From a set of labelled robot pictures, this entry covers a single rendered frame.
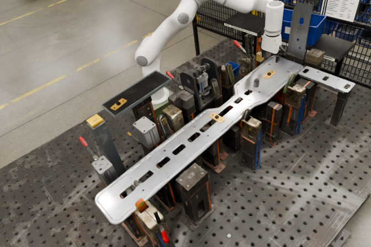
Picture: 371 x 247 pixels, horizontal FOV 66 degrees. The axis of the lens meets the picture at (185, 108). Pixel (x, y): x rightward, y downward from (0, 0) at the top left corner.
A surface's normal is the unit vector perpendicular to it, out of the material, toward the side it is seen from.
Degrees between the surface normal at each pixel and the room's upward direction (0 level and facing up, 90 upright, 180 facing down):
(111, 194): 0
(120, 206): 0
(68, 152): 0
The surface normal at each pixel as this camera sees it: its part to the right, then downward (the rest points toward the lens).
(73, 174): -0.13, -0.73
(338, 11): -0.72, 0.54
